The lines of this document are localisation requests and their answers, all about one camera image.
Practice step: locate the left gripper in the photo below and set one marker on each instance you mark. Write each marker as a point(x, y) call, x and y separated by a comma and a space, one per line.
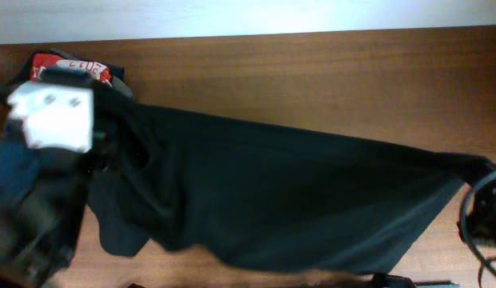
point(110, 138)

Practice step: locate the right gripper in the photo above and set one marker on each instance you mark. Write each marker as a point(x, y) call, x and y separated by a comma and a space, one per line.
point(487, 221)

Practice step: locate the grey folded garment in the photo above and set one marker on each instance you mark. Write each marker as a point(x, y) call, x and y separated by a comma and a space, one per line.
point(116, 74)

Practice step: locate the black polo shirt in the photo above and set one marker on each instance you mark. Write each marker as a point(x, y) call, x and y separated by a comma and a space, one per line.
point(264, 197)

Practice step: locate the dark navy folded garment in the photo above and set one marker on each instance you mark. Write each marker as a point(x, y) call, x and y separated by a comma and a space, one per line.
point(54, 75)

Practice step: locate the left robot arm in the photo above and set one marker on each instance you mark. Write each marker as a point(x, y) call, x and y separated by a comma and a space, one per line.
point(40, 225)

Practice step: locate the red printed t-shirt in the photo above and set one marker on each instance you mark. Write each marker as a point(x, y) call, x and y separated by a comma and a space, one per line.
point(100, 72)

